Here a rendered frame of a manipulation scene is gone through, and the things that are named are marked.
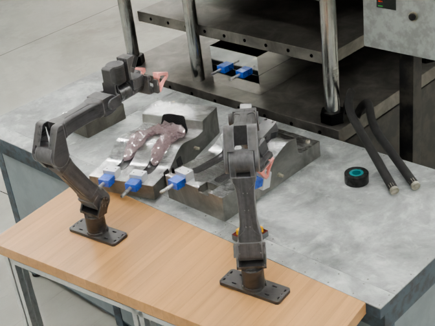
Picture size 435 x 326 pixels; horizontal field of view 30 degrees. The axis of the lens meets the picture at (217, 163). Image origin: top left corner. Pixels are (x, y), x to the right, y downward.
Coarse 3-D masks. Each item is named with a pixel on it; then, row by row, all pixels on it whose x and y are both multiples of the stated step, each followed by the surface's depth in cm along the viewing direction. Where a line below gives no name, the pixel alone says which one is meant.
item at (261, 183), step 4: (256, 172) 252; (264, 172) 252; (256, 176) 252; (260, 176) 252; (256, 180) 249; (260, 180) 250; (264, 180) 252; (268, 180) 253; (256, 184) 250; (260, 184) 251; (264, 184) 252; (268, 184) 254; (256, 188) 250; (260, 188) 253; (264, 188) 253
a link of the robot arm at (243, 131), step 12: (252, 108) 233; (240, 120) 219; (252, 120) 227; (228, 132) 212; (240, 132) 214; (252, 132) 211; (228, 144) 211; (240, 144) 215; (252, 144) 210; (228, 156) 212; (228, 168) 211
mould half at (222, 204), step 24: (216, 144) 283; (288, 144) 271; (312, 144) 283; (192, 168) 271; (216, 168) 270; (288, 168) 275; (168, 192) 272; (192, 192) 263; (216, 192) 256; (264, 192) 268; (216, 216) 259
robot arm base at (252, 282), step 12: (228, 276) 231; (240, 276) 231; (252, 276) 221; (264, 276) 225; (240, 288) 226; (252, 288) 224; (264, 288) 225; (276, 288) 224; (288, 288) 223; (264, 300) 222; (276, 300) 220
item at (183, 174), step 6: (180, 168) 267; (186, 168) 266; (180, 174) 265; (186, 174) 263; (192, 174) 265; (168, 180) 264; (174, 180) 263; (180, 180) 262; (186, 180) 264; (168, 186) 262; (174, 186) 263; (180, 186) 263; (162, 192) 260
